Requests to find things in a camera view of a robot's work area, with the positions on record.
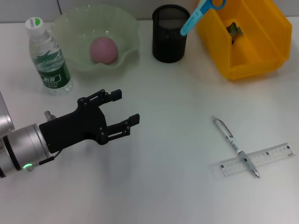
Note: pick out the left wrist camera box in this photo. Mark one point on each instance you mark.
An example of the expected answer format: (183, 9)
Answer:
(4, 116)

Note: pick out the yellow plastic bin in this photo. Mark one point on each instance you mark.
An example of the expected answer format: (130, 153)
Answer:
(257, 51)

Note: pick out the transparent plastic ruler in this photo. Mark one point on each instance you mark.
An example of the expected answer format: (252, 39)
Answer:
(268, 158)

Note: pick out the green plastic wrapper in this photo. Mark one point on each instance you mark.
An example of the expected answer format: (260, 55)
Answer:
(234, 31)

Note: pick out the pink peach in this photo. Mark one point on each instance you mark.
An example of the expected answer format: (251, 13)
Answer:
(104, 50)

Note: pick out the green label water bottle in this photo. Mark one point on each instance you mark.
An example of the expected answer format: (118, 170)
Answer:
(51, 67)

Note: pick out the blue scissors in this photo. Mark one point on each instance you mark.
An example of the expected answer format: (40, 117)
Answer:
(194, 17)

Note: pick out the black mesh pen holder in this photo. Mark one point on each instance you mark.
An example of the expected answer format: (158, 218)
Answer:
(169, 46)

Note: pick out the green glass fruit plate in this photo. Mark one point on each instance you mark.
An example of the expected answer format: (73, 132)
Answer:
(70, 35)

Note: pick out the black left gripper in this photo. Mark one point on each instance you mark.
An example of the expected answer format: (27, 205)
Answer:
(74, 128)

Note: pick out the clear ballpoint pen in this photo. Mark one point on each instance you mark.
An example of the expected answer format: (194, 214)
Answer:
(236, 145)

